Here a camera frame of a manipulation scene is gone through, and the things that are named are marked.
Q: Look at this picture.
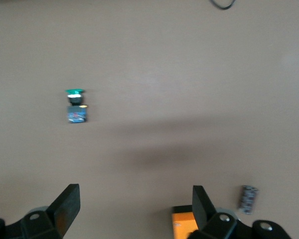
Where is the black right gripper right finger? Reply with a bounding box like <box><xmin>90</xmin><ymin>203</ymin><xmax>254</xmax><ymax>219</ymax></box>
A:
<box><xmin>186</xmin><ymin>185</ymin><xmax>293</xmax><ymax>239</ymax></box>

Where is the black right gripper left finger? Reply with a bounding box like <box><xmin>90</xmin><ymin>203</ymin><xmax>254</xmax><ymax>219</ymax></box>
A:
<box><xmin>0</xmin><ymin>183</ymin><xmax>81</xmax><ymax>239</ymax></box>

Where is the small black contact block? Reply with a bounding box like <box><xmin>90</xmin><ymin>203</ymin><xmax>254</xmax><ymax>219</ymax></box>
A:
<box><xmin>237</xmin><ymin>184</ymin><xmax>259</xmax><ymax>216</ymax></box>

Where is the orange box with hole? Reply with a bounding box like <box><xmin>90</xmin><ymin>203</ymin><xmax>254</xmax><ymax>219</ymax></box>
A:
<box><xmin>171</xmin><ymin>205</ymin><xmax>200</xmax><ymax>239</ymax></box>

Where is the green push button switch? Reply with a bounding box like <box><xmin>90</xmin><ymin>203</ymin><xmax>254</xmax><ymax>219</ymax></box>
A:
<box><xmin>64</xmin><ymin>89</ymin><xmax>89</xmax><ymax>124</ymax></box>

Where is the black looped cable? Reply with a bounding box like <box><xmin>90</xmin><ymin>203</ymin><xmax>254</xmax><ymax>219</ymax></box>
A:
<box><xmin>209</xmin><ymin>0</ymin><xmax>237</xmax><ymax>11</ymax></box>

